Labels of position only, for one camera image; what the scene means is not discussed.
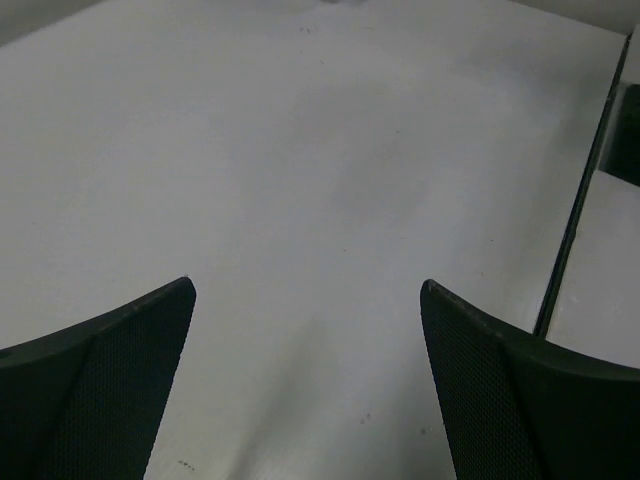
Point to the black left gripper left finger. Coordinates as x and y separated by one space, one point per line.
86 402

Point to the dark table edge rail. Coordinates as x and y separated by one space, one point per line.
551 294

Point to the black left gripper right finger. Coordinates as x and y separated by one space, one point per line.
515 406

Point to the black bracket block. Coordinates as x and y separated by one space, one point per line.
621 152

